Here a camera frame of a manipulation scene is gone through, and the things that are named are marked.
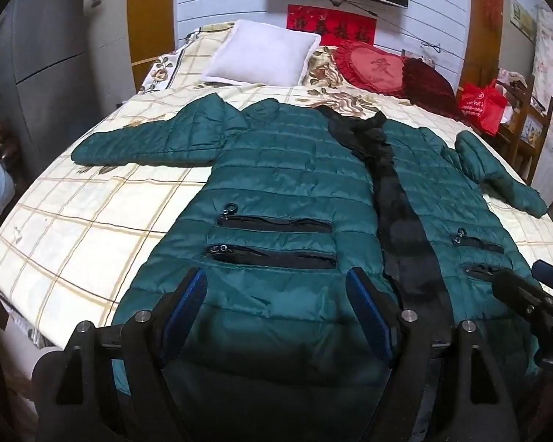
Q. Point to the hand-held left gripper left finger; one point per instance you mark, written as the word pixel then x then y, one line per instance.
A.
pixel 191 308

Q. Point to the brown wooden wall panel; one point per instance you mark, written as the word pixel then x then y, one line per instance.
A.
pixel 150 32
pixel 481 32

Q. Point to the dark red fringed cushion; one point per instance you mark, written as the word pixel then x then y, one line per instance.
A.
pixel 426 85

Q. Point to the grey wardrobe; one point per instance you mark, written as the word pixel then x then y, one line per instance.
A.
pixel 46 46

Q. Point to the white pillow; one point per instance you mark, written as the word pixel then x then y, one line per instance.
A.
pixel 258 53

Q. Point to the red heart-shaped cushion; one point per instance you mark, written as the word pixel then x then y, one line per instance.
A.
pixel 371 66

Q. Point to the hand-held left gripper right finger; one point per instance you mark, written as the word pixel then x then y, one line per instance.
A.
pixel 368 313

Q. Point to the small wall sign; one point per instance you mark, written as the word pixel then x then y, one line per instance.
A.
pixel 521 19

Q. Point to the red wall banner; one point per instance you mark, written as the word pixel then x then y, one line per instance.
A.
pixel 332 23

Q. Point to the red shopping bag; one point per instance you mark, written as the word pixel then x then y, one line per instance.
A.
pixel 481 106

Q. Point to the bed with floral checked sheet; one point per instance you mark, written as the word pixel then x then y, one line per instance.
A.
pixel 96 202

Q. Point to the wooden chair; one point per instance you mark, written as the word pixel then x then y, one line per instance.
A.
pixel 530 119

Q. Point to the green puffer jacket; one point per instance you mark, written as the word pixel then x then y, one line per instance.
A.
pixel 281 184

